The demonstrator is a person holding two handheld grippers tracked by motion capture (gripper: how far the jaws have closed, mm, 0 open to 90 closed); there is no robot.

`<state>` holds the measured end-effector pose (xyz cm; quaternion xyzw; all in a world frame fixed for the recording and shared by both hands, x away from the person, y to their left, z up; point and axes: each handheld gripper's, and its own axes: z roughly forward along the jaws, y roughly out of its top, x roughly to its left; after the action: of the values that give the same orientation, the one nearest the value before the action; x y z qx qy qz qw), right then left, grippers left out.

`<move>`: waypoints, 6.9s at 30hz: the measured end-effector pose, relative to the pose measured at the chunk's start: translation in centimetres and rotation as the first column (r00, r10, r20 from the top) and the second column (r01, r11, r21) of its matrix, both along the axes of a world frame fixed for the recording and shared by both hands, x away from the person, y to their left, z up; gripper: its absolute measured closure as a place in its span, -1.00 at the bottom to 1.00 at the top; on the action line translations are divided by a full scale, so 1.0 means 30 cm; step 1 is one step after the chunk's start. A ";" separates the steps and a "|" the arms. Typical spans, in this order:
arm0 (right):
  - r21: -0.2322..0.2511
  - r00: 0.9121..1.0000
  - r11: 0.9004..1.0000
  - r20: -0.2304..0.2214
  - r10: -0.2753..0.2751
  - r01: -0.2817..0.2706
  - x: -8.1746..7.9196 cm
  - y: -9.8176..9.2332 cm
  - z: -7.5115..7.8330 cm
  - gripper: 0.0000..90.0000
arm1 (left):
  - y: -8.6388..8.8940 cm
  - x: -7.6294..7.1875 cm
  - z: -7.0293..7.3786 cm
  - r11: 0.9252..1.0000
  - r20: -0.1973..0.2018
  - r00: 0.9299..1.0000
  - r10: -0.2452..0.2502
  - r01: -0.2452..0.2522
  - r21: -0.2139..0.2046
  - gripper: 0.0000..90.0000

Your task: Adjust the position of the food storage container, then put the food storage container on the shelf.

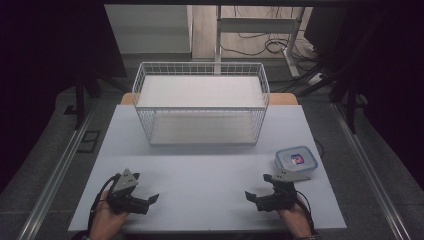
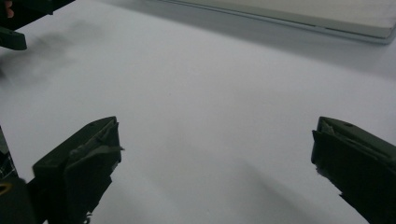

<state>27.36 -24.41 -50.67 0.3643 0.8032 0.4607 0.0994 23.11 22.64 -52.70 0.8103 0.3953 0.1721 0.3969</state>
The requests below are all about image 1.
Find aluminium floor rail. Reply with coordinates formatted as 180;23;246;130
330;101;414;240
15;98;98;240

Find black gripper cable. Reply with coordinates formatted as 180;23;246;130
86;172;122;234
293;189;317;235

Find wooden table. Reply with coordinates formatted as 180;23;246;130
119;92;300;107

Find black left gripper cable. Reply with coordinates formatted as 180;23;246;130
86;172;122;234

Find white metal desk frame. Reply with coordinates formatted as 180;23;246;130
214;4;307;80

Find white wire basket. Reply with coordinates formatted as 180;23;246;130
131;61;271;147

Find black floor cables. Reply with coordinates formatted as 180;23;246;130
219;5;321;73

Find white cabinet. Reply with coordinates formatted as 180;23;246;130
103;3;194;55

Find person's right hand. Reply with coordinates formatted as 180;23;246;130
277;195;314;239

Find black metal stand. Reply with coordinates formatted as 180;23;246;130
68;63;129;132
293;63;371;135

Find person's left hand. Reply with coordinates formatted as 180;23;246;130
88;190;130;237

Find clear plastic food container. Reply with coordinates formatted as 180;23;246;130
273;145;319;175

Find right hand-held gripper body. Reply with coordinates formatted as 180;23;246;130
255;168;312;213

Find white power strip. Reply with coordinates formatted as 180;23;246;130
305;72;325;87

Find black floor socket plate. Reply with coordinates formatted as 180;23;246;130
76;129;102;154

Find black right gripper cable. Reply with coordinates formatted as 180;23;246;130
293;189;317;235

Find dark wristband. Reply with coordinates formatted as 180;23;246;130
293;233;323;240

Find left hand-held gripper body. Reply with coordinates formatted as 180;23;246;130
106;168;150;216

